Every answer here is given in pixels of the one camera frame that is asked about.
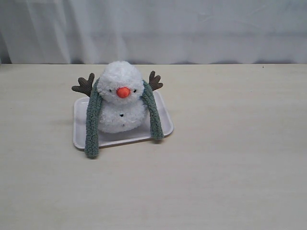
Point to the white plush snowman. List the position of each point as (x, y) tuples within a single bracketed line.
[(120, 85)]

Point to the white rectangular plastic tray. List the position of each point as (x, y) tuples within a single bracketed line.
[(141, 133)]

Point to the green knitted scarf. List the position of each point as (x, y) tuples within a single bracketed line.
[(94, 107)]

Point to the white curtain backdrop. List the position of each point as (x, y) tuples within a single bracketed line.
[(153, 31)]

